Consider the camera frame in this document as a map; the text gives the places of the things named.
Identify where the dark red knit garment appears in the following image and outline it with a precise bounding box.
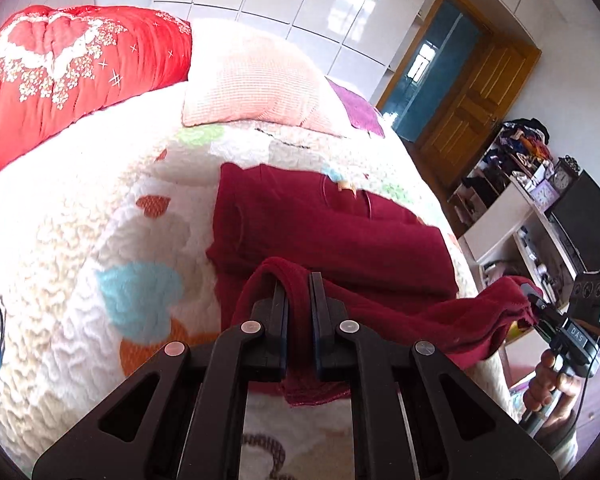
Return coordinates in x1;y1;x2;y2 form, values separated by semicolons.
207;162;535;406

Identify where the right hand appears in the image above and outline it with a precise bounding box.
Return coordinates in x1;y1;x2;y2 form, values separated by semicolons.
524;350;584;432

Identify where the black monitor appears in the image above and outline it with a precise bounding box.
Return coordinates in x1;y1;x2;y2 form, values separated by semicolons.
550;170;600;271

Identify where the white cluttered shelf unit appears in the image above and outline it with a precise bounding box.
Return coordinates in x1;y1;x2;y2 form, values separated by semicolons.
450;118;581;309

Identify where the small alarm clock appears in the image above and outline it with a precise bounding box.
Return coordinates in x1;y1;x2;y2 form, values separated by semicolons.
550;155;581;195

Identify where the patchwork quilted bedspread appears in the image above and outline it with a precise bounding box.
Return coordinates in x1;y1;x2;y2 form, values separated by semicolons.
0;77;519;480

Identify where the brown wooden door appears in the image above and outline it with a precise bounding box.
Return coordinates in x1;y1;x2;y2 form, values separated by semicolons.
416;36;541;192

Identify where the purple fuzzy towel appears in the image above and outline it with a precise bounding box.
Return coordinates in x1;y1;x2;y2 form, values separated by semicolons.
328;79;385;138

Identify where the red embroidered duvet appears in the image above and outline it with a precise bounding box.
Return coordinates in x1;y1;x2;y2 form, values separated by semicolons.
0;6;193;171

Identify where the white glossy wardrobe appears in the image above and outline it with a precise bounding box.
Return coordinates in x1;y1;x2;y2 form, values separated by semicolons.
152;0;426;102

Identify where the black camera box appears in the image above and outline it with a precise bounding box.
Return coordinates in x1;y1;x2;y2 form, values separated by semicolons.
568;271;600;328

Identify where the pink corduroy pillow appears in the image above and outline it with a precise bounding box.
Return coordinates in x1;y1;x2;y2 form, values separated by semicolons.
182;55;351;136

